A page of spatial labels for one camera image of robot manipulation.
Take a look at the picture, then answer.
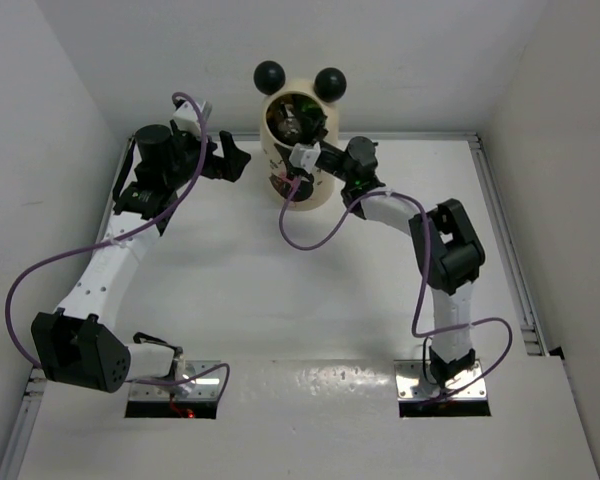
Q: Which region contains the metal base plate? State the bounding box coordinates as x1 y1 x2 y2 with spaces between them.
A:
128 360 226 402
394 360 488 402

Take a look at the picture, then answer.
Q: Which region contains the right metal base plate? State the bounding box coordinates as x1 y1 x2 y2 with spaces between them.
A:
394 360 488 402

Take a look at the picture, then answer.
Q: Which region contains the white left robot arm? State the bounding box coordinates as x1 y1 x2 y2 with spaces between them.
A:
31 123 251 393

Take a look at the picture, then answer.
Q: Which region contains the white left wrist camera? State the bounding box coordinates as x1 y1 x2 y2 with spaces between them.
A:
172 95 212 139

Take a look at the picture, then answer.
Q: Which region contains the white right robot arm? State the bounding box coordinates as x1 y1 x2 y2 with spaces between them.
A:
290 136 485 389

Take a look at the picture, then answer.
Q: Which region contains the blue label clear bottle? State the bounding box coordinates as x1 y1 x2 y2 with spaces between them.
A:
273 114 303 145

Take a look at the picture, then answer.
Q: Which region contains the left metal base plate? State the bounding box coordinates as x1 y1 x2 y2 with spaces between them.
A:
128 360 226 402

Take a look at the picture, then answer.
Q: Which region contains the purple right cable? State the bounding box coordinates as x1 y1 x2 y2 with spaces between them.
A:
278 172 514 404

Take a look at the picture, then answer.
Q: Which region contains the cream bin with black ears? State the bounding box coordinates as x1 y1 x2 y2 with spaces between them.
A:
253 60 348 211

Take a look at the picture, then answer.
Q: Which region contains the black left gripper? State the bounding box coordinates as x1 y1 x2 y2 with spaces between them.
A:
162 124 248 189

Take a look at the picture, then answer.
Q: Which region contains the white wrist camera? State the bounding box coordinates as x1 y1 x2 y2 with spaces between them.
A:
289 143 321 174
172 95 212 139

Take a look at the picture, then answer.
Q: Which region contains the green plastic bottle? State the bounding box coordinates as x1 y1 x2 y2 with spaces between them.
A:
297 98 322 118

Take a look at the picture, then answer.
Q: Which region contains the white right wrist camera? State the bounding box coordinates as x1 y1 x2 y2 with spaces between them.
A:
289 143 321 174

